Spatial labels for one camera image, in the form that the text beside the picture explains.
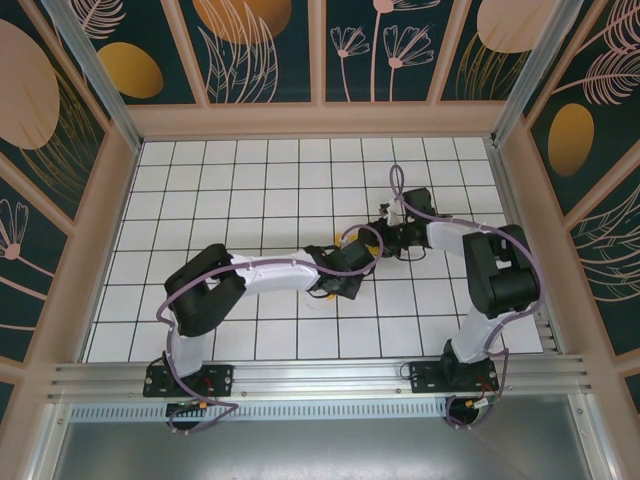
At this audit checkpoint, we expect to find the grey metal sheet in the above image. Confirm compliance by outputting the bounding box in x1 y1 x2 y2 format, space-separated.
47 418 602 480

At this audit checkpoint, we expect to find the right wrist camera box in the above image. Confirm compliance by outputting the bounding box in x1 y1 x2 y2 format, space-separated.
379 199 404 227

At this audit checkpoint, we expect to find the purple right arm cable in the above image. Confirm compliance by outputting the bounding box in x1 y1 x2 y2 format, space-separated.
388 163 547 432

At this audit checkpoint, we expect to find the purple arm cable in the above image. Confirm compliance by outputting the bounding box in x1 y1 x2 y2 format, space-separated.
388 163 547 432
155 223 386 437

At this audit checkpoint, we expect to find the aluminium side rail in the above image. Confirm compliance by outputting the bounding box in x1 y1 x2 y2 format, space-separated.
483 137 564 355

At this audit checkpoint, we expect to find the long aluminium mounting rail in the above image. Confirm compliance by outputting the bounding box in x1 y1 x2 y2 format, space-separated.
47 353 600 401

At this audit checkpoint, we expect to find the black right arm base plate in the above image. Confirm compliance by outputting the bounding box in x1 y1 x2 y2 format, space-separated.
408 358 500 395

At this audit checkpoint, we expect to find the wall panel with pink flowers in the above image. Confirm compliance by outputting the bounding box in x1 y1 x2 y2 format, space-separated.
322 0 454 106

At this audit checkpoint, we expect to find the slotted metal cable tray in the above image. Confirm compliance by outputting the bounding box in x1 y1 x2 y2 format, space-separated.
69 402 587 422

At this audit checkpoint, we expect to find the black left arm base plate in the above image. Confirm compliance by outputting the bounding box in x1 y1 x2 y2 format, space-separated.
143 362 236 399

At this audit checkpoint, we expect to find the aluminium corner post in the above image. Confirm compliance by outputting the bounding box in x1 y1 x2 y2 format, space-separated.
491 0 577 147
42 0 144 152

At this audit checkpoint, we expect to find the wall panel with gold fronds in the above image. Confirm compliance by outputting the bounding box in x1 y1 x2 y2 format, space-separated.
438 0 549 104

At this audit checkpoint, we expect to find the wall panel with pink leaves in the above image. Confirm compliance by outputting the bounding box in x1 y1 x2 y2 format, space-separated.
178 0 316 106

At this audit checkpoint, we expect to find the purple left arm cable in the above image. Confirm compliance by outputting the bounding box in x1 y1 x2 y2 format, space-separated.
155 223 386 437

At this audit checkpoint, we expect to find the wall panel with leaf outlines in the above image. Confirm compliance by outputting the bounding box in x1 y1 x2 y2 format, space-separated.
568 191 640 352

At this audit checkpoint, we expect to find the wall panel with gold oval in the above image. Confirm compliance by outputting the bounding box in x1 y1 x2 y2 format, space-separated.
54 0 201 107

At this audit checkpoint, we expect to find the wall panel with single flower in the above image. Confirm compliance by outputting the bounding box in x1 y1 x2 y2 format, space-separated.
0 164 72 362

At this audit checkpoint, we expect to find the wall panel with pink circle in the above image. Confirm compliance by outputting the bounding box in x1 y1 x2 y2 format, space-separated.
0 17 109 224

